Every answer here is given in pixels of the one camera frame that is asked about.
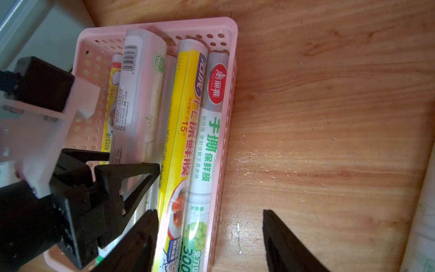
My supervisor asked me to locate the yellow orange wrap roll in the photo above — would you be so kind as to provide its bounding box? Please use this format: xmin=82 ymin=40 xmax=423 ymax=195
xmin=152 ymin=39 xmax=208 ymax=272

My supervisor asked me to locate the green white wrap roll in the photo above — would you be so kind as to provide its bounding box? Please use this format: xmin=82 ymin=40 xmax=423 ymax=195
xmin=178 ymin=52 xmax=229 ymax=272

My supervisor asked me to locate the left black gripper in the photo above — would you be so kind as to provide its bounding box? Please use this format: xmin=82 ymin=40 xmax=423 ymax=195
xmin=1 ymin=56 xmax=160 ymax=272

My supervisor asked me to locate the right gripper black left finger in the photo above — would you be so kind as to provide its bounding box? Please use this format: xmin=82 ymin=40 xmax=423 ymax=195
xmin=93 ymin=210 xmax=159 ymax=272

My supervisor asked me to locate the silver green wrap roll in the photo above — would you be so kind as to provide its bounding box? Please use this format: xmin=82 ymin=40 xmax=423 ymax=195
xmin=96 ymin=28 xmax=168 ymax=266

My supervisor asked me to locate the silver foil wrap roll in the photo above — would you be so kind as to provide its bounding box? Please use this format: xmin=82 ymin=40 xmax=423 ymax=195
xmin=151 ymin=54 xmax=177 ymax=165

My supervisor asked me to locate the white red label wrap roll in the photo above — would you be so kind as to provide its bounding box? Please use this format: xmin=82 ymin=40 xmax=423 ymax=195
xmin=400 ymin=151 xmax=435 ymax=272

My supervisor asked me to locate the pink plastic basket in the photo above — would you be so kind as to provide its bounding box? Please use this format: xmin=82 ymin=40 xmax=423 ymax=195
xmin=43 ymin=16 xmax=239 ymax=272

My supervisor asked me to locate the grey translucent storage box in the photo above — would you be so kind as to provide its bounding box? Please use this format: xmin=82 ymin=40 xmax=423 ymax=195
xmin=1 ymin=0 xmax=95 ymax=71

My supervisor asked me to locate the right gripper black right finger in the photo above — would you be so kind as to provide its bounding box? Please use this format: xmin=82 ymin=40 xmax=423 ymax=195
xmin=263 ymin=210 xmax=329 ymax=272

